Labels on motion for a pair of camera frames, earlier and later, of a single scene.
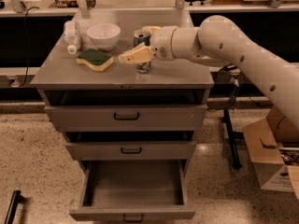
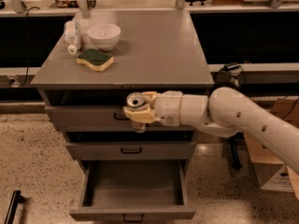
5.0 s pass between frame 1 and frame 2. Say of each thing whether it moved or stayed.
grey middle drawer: stayed
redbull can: moved
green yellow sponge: stayed
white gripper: moved
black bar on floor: stayed
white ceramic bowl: stayed
